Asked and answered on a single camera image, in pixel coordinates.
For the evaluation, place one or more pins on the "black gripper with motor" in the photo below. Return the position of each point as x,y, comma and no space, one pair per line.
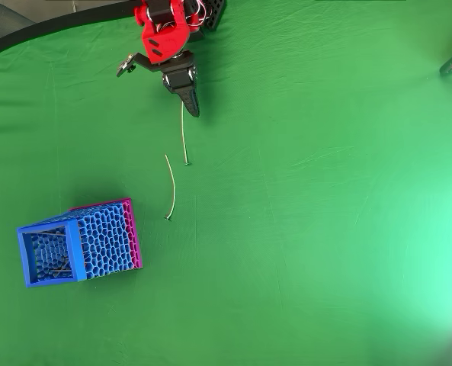
180,78

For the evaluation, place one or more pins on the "black perforated arm base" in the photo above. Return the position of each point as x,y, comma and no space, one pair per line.
214,13

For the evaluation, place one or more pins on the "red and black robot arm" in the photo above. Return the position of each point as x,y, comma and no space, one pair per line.
164,38

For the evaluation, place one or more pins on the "blue and magenta mesh basket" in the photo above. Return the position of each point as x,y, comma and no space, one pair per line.
103,236

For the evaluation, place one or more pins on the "green cloth with black border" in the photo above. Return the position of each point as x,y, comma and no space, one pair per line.
286,190

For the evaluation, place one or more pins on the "dark grey chair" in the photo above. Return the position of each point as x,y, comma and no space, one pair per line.
0,15

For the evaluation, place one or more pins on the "small camera board on bracket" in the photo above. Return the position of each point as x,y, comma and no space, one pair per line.
125,68

